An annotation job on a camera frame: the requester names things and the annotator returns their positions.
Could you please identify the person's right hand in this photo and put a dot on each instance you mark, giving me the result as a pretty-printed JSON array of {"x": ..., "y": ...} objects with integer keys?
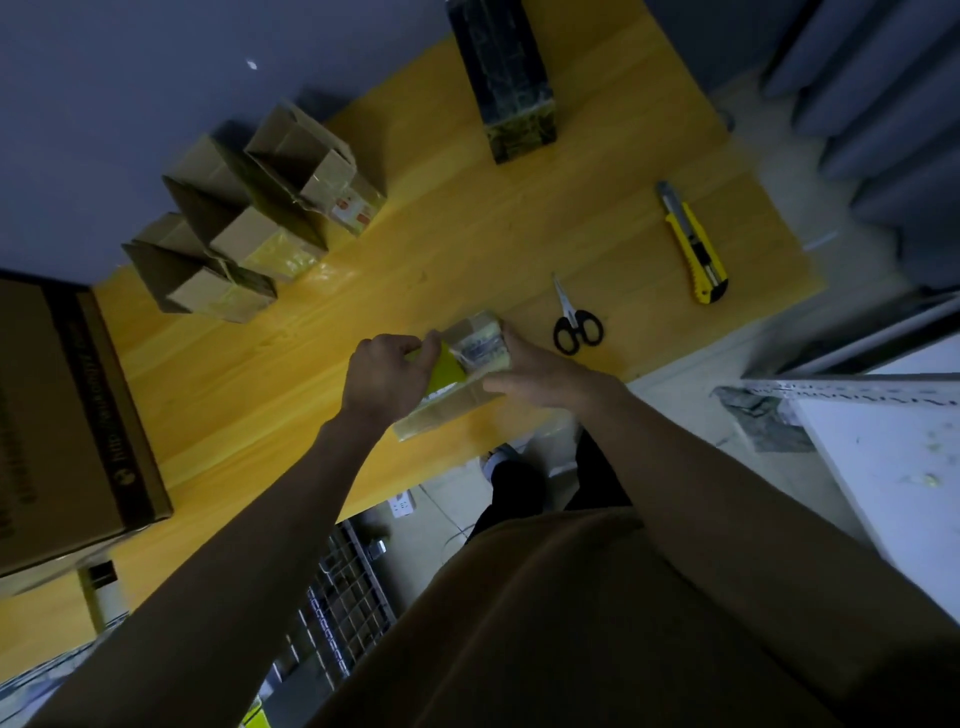
[{"x": 547, "y": 375}]

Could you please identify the person's left hand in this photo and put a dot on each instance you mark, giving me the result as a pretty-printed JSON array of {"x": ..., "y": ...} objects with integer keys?
[{"x": 386, "y": 382}]

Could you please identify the yellow tape roll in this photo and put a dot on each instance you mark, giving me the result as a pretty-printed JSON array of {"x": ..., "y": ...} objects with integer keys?
[{"x": 442, "y": 371}]

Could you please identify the brown box with white label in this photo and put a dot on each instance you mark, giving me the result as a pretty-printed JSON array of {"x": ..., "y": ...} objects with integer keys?
[{"x": 465, "y": 390}]

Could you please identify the small carton yellow tape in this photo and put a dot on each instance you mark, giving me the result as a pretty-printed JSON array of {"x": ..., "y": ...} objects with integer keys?
[{"x": 255, "y": 232}]

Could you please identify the small carton red label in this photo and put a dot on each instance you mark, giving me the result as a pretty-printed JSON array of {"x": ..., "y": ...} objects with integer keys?
[{"x": 330, "y": 172}]

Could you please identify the black cardboard box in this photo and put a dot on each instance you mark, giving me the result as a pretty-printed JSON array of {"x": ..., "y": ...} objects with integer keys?
[{"x": 510, "y": 82}]

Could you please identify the person's left forearm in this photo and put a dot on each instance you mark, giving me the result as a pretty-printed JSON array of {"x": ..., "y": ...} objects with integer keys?
[{"x": 202, "y": 585}]

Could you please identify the person's right forearm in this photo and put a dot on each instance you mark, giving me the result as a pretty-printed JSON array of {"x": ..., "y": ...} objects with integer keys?
[{"x": 780, "y": 540}]

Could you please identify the person's left shoe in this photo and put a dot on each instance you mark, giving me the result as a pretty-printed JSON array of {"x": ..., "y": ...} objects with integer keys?
[{"x": 499, "y": 457}]

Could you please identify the person's black trousers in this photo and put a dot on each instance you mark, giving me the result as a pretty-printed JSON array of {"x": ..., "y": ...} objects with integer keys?
[{"x": 525, "y": 487}]

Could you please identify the person's brown shirt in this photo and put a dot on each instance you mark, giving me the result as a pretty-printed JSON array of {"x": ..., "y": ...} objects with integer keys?
[{"x": 585, "y": 630}]

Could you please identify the white power strip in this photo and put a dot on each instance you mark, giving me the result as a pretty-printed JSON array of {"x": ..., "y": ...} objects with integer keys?
[{"x": 403, "y": 504}]

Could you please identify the yellow utility knife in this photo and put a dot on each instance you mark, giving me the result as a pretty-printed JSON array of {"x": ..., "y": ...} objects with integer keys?
[{"x": 697, "y": 247}]

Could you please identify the large flat brown carton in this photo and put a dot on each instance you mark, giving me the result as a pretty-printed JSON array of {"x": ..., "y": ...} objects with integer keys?
[{"x": 67, "y": 427}]

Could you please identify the white metal rack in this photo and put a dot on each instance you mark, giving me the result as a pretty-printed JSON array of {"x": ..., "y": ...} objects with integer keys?
[{"x": 877, "y": 450}]

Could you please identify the grey pleated curtain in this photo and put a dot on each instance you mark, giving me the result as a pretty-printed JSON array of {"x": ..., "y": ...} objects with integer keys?
[{"x": 885, "y": 112}]

